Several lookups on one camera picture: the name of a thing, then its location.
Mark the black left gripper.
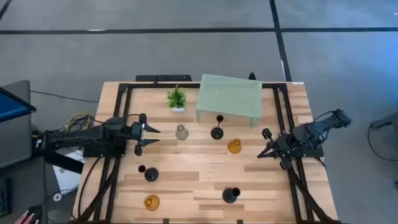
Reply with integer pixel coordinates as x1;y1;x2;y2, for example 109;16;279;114
130;113;162;157

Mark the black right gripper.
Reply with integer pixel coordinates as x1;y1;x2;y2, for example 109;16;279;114
257;128;295;170

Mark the clear ribbed glass candle holder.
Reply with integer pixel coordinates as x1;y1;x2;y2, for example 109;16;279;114
175;124;190;141

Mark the amber glass candle holder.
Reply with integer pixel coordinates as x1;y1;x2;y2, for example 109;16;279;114
227;138;243;154
143;194;160;212

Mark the tall black candlestick holder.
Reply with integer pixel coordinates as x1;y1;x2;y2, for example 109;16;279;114
137;164;160;183
221;187;241;205
210;114;224;141

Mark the small potted green plant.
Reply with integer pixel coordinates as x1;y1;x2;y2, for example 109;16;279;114
167;84;187;113

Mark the black power strip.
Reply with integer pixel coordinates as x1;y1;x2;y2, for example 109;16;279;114
136;74;193;82

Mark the green mesh metal shelf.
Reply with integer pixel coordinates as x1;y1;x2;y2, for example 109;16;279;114
195;73;264;128

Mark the black support beam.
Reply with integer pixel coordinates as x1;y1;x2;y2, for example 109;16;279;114
30;148;85;174

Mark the white paper sheet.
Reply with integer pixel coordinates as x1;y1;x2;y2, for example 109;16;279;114
52;149;85;195

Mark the grey desk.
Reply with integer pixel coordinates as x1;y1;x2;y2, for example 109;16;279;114
0;80;48;224

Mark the black computer mouse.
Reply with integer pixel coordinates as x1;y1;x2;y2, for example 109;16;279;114
26;205;44;220

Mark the laptop with blue screen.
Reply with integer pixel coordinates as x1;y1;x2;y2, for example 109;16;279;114
0;86;37;124

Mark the person's hand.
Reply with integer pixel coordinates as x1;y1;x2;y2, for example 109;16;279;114
14;210;40;224

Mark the black keyboard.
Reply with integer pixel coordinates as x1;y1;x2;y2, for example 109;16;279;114
0;179;11;218

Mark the black aluminium table frame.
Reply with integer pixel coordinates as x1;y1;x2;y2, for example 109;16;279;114
67;82;343;224

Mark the thin black floor cable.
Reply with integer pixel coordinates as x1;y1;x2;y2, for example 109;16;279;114
30;90;100;103

